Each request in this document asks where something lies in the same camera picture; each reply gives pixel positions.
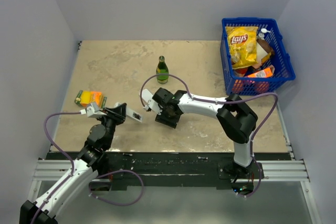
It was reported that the white cap bottle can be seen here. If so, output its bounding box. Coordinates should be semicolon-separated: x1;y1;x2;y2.
258;28;270;40

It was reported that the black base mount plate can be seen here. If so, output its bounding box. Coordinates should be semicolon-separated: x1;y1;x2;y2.
46;150;293;191

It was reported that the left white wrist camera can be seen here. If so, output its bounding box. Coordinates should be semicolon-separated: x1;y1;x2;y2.
80;102;106;119

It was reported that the blue plastic basket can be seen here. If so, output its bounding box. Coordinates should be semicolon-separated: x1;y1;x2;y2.
220;17;296;95

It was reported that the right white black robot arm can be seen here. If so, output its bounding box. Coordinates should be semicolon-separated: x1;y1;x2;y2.
147;88;258;178

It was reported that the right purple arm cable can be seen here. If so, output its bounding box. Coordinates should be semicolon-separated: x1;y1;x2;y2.
140;73;279;196

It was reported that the yellow chips bag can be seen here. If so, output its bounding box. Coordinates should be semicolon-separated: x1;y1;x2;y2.
225;26;258;69

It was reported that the brown white snack package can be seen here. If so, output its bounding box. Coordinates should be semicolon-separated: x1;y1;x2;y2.
254;39;275;68

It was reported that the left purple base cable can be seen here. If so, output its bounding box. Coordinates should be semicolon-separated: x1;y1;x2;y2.
88;170;145;206

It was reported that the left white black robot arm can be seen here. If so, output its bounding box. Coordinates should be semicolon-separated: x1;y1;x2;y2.
19;103;127;223

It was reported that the green glass bottle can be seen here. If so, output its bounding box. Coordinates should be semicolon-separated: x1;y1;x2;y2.
156;56;169;84

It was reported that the orange carton box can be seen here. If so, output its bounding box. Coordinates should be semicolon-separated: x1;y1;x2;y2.
247;65;275;78

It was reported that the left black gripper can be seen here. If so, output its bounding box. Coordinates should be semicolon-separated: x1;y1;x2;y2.
96;103;126;148

